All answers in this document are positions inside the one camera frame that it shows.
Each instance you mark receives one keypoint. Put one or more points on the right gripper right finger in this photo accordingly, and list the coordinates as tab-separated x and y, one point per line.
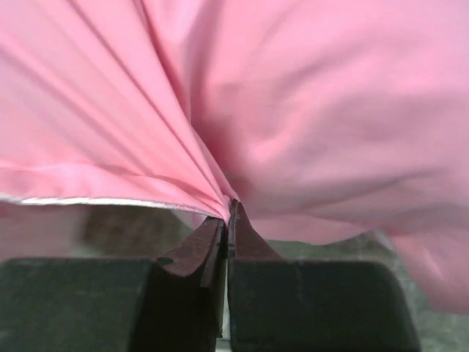
243	241

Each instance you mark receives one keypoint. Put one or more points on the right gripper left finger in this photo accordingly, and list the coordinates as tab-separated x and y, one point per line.
195	274

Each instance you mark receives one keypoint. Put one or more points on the pink satin pillowcase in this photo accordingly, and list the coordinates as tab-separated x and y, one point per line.
326	119

